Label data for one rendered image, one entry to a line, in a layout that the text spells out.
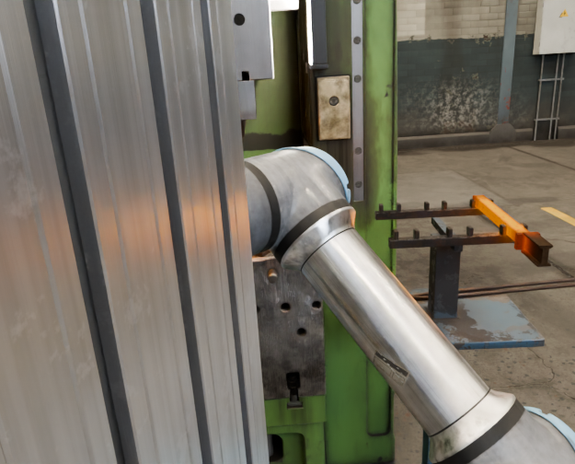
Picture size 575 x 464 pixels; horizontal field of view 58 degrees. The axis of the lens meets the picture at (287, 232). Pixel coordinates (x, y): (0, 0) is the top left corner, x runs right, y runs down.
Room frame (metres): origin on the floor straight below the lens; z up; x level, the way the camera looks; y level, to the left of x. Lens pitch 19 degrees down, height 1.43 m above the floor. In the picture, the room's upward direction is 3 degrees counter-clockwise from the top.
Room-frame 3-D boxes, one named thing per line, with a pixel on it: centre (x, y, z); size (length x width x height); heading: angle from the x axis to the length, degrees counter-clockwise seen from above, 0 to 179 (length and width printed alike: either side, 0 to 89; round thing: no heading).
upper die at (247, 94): (1.54, 0.17, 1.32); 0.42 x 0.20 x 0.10; 2
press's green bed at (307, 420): (1.55, 0.11, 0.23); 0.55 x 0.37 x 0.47; 2
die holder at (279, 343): (1.55, 0.11, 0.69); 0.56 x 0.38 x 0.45; 2
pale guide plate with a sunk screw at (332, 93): (1.48, -0.15, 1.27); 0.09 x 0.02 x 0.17; 92
